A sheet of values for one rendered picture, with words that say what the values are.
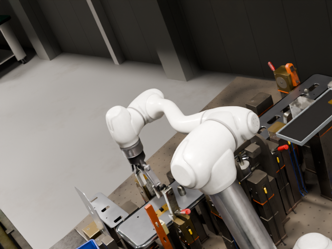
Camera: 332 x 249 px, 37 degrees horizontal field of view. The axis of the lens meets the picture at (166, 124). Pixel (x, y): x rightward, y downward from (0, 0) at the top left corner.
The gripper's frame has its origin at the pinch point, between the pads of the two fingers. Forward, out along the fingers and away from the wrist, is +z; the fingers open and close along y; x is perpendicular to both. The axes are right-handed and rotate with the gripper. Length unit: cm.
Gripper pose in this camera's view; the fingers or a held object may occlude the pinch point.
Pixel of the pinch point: (151, 188)
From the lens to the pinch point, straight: 217.2
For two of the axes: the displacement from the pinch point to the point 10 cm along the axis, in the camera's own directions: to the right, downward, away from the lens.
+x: -7.5, 5.5, -3.7
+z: 3.4, 7.9, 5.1
